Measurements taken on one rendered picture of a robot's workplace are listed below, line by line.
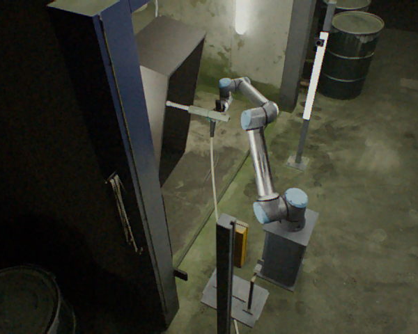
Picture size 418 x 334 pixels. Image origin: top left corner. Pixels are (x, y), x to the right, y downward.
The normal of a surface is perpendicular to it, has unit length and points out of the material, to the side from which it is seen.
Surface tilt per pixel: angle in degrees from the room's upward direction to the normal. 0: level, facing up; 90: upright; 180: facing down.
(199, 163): 0
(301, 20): 90
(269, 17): 90
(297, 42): 90
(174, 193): 0
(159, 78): 90
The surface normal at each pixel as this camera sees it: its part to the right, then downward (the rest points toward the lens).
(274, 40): -0.46, 0.63
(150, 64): 0.17, -0.65
